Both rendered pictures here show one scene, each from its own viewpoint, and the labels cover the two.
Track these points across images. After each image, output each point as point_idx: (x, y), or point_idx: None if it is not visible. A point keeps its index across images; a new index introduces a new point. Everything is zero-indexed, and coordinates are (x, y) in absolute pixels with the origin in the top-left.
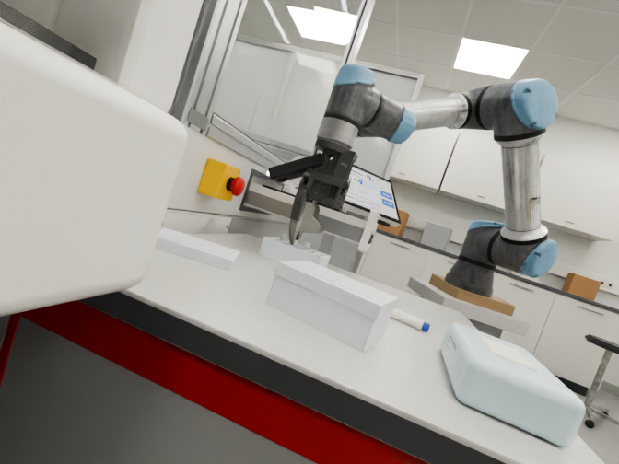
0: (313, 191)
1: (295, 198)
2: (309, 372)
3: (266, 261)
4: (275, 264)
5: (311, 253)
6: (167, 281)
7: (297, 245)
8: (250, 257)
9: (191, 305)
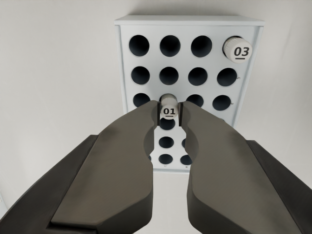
0: None
1: (3, 220)
2: None
3: (83, 64)
4: (95, 82)
5: (172, 146)
6: None
7: (238, 99)
8: (54, 29)
9: None
